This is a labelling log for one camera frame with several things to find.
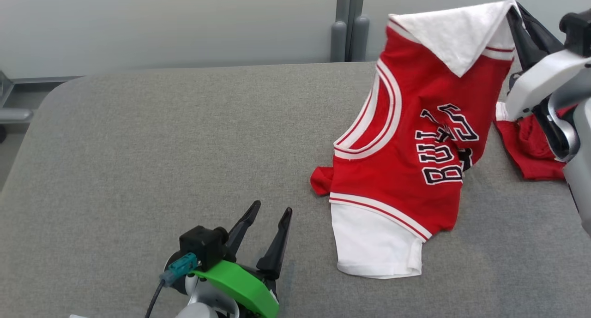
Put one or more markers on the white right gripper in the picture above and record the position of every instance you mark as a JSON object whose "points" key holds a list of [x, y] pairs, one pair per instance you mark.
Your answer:
{"points": [[540, 82]]}

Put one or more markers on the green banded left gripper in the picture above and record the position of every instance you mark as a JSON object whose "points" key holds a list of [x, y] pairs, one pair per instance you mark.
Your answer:
{"points": [[244, 285]]}

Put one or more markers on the red shorts with white stripe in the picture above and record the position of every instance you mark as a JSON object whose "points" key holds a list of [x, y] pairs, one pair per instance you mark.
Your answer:
{"points": [[531, 156]]}

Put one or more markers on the red white basketball jersey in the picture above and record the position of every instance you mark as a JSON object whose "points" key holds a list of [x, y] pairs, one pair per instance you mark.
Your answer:
{"points": [[401, 184]]}

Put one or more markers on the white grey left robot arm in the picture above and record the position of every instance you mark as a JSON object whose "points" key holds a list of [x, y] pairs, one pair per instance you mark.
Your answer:
{"points": [[205, 305]]}

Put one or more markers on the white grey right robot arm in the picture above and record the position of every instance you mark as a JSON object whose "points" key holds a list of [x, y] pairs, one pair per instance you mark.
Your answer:
{"points": [[582, 179]]}

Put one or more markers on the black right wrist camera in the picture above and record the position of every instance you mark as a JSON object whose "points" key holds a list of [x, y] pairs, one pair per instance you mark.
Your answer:
{"points": [[577, 29]]}

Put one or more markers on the grey metal frame post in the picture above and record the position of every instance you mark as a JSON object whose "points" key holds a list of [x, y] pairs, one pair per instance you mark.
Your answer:
{"points": [[338, 41], [359, 41]]}

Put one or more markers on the grey metal frame leg left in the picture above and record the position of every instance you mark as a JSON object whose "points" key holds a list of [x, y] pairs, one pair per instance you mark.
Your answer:
{"points": [[14, 115]]}

